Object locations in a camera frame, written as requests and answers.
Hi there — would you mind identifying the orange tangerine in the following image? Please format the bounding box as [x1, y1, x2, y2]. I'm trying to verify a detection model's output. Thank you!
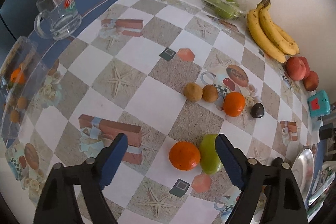
[169, 141, 201, 171]
[223, 92, 245, 117]

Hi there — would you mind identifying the brown kiwi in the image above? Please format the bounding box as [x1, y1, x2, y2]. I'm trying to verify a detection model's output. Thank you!
[183, 83, 203, 102]
[202, 85, 219, 103]

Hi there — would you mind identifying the silver metal tray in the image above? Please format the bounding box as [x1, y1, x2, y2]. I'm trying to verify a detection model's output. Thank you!
[291, 147, 314, 202]

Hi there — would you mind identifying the green mango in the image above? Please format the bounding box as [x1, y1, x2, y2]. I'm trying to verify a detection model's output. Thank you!
[199, 134, 223, 175]

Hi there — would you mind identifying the dark avocado upper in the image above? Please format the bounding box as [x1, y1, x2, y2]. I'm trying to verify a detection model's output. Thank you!
[250, 102, 265, 118]

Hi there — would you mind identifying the teal plastic box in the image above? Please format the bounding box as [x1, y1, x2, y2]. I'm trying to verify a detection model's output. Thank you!
[307, 90, 331, 117]

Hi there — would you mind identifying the red apple rear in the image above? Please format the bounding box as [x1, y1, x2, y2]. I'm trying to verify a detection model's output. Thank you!
[303, 71, 319, 92]

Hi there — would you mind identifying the red apple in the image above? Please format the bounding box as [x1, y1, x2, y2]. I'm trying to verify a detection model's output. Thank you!
[285, 56, 306, 81]
[303, 71, 319, 92]
[299, 56, 310, 79]

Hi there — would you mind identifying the clear plastic fruit container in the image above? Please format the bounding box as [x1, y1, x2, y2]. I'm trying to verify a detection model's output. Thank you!
[1, 36, 47, 139]

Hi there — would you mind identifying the red apple front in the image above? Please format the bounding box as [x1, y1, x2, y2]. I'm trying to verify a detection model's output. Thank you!
[285, 56, 306, 81]

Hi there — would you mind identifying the red apple middle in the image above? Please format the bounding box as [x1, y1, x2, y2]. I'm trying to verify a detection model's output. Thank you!
[299, 56, 310, 79]

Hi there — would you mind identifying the glass mug with logo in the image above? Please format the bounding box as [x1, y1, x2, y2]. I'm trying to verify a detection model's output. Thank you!
[34, 0, 82, 40]

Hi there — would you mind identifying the yellow banana bunch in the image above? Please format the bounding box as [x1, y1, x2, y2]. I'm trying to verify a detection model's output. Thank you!
[247, 0, 299, 64]

